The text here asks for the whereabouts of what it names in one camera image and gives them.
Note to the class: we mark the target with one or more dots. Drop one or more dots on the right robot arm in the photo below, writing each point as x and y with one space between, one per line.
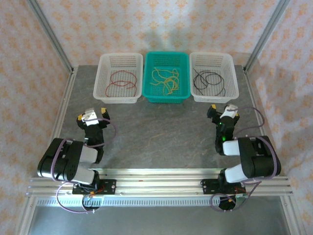
259 161

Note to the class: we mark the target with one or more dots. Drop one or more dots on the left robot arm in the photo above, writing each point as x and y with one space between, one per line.
71 156

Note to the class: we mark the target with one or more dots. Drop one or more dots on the white plastic basket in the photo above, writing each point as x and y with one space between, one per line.
212 61
117 61

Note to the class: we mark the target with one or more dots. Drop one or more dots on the green plastic basket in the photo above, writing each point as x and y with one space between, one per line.
166 58

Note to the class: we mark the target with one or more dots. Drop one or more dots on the grey metal sheet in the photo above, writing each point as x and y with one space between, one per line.
159 220

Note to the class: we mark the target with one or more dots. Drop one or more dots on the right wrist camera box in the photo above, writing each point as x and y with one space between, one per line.
228 113

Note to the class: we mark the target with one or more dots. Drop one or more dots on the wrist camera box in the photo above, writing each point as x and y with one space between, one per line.
91 120
228 113

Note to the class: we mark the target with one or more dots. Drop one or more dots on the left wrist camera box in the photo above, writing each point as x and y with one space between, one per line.
91 120

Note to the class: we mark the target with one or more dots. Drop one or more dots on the aluminium table side rail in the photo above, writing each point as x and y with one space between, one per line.
249 83
61 117

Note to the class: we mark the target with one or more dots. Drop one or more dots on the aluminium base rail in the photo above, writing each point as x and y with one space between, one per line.
159 186

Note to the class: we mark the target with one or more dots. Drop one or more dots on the aluminium frame post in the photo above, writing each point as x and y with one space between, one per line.
265 36
52 36

